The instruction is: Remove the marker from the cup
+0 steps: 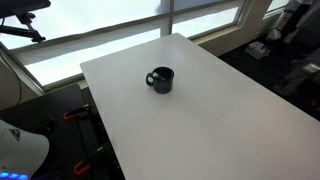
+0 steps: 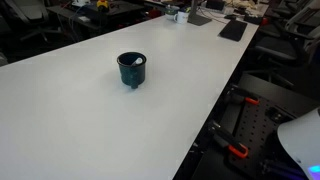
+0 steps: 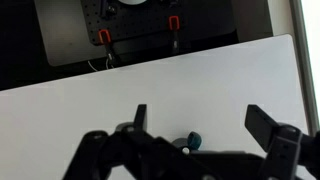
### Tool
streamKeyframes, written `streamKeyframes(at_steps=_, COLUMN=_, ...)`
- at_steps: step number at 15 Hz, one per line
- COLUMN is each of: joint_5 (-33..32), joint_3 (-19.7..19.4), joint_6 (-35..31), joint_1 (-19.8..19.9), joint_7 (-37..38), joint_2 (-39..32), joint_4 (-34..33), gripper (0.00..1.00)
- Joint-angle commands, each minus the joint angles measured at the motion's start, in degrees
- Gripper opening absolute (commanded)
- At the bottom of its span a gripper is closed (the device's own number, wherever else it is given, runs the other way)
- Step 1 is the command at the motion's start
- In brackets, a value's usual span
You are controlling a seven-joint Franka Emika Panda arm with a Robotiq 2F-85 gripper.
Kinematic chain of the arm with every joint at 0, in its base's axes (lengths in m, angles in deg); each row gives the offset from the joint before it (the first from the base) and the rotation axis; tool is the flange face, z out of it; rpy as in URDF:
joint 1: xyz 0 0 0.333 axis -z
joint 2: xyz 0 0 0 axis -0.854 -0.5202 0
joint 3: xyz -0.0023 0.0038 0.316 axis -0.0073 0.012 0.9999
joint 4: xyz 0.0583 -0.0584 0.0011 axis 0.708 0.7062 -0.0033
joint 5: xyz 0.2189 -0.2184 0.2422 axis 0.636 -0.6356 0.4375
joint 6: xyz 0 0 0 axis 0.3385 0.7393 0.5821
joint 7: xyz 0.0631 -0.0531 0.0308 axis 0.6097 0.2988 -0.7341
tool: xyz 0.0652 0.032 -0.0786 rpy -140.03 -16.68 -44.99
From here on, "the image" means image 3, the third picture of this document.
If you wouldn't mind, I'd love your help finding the dark teal enamel cup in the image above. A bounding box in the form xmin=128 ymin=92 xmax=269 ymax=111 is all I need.
xmin=172 ymin=131 xmax=202 ymax=150

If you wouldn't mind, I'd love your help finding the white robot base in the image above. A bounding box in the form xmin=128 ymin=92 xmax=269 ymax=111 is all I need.
xmin=119 ymin=0 xmax=147 ymax=5

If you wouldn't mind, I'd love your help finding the black perforated mounting board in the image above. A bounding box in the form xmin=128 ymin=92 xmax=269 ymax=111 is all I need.
xmin=80 ymin=0 xmax=187 ymax=46

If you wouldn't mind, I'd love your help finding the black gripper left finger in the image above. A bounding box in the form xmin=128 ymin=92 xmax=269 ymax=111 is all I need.
xmin=133 ymin=104 xmax=147 ymax=130

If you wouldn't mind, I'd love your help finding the orange black clamp far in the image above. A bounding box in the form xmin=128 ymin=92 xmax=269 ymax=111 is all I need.
xmin=168 ymin=16 xmax=180 ymax=53

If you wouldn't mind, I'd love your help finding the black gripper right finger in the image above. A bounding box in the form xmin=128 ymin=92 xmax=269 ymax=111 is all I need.
xmin=245 ymin=104 xmax=279 ymax=152

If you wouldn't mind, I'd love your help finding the orange black clamp near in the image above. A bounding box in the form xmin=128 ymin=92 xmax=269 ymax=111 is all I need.
xmin=98 ymin=29 xmax=116 ymax=65

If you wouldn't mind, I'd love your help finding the orange black clamp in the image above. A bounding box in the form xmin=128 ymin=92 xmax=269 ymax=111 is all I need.
xmin=98 ymin=29 xmax=116 ymax=65
xmin=168 ymin=16 xmax=180 ymax=53

